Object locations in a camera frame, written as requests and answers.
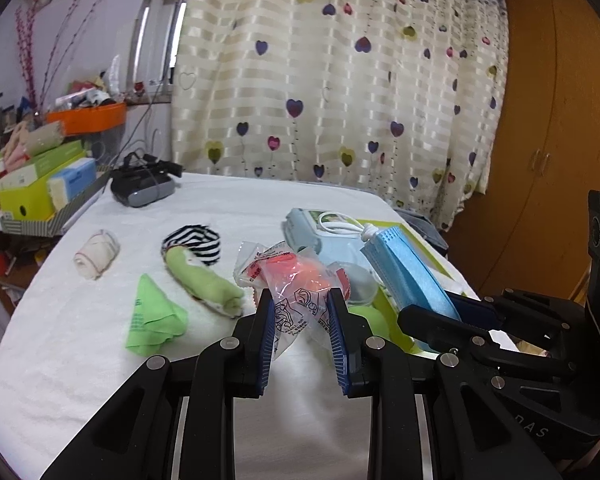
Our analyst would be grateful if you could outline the green cloth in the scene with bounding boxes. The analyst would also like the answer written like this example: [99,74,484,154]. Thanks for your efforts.
[125,273,188,358]

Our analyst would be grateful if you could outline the lime cardboard box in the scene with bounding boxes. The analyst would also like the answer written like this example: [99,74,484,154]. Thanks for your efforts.
[352,217,481,356]

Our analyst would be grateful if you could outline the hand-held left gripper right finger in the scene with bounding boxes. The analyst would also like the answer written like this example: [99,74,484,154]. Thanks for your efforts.
[326,287,563,480]

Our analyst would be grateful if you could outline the green sock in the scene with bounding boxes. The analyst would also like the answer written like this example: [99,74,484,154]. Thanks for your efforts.
[165,249,246,318]

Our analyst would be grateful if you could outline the black cable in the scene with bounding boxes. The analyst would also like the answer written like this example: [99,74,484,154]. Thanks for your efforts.
[112,75,181,171]

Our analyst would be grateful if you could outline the green flat carton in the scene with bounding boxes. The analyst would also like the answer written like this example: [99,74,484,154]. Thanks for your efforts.
[0,140,87,191]

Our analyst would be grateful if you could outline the grey blue jeans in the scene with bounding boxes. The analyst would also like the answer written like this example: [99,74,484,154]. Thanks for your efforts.
[395,208,451,256]

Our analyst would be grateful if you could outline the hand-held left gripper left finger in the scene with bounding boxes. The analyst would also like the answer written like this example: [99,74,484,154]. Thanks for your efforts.
[40,287,276,480]

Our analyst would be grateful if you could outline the striped tray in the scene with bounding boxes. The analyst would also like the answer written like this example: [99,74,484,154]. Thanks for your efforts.
[0,170,112,237]

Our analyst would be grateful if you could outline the blue white carton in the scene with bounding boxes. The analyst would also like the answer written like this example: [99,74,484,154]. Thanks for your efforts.
[46,157,98,211]

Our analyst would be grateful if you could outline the stack of blue face masks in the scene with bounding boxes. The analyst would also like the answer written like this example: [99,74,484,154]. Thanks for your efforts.
[317,211,463,356]

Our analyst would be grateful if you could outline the clutter pile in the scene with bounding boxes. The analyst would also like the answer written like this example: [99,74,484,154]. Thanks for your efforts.
[55,55,126,111]

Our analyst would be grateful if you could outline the lime storage box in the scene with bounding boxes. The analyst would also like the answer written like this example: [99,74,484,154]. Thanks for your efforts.
[0,160,98,222]

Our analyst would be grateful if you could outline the beige sock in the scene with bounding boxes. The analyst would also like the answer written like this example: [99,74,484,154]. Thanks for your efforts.
[73,229,121,281]

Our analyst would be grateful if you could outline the black white striped sock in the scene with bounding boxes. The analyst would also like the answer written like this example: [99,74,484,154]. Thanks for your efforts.
[161,224,222,267]

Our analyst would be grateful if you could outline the purple flower branches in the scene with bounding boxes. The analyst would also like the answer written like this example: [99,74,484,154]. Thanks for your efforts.
[15,0,113,116]

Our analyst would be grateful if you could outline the cream heart print curtain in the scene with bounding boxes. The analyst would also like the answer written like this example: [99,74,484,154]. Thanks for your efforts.
[170,0,511,231]

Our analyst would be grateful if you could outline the blue wet wipes pack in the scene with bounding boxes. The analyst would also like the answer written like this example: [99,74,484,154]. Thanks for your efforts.
[280,207,381,281]

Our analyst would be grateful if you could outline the pink cloth roll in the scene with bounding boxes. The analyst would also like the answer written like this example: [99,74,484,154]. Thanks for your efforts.
[2,120,65,171]

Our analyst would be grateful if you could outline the orange tray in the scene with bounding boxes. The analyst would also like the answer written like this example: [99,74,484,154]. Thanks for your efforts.
[46,101,127,137]

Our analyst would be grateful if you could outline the wooden wardrobe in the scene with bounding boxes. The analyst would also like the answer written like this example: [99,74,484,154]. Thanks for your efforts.
[445,0,600,306]

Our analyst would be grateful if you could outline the black grey headset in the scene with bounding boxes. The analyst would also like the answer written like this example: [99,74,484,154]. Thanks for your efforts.
[110,152,183,208]

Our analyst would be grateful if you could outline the clear plastic bag orange item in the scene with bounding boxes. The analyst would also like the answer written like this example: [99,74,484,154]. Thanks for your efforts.
[232,240,353,361]

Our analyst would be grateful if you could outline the window frame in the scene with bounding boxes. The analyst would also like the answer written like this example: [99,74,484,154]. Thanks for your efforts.
[127,0,193,106]

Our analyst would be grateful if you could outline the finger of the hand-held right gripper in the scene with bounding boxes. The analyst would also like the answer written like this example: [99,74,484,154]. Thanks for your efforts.
[396,305,577,382]
[450,287,589,346]

